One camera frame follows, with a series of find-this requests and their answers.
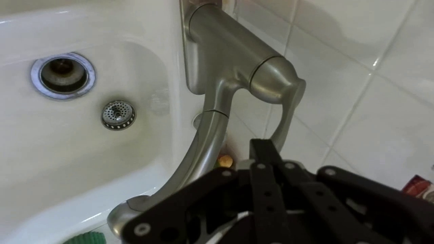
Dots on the large ringed sink drain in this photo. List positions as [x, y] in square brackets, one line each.
[62, 75]

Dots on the floral patterned curtain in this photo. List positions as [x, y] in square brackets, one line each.
[420, 188]

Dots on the green sponge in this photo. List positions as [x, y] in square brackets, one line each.
[85, 238]

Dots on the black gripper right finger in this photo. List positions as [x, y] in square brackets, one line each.
[343, 208]

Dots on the small brass round cap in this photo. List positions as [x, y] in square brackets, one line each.
[225, 161]

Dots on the perforated metal sink strainer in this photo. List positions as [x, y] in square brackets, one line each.
[118, 115]

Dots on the white double basin sink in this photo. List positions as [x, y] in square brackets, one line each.
[67, 158]

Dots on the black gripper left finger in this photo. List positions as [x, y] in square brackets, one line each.
[211, 204]

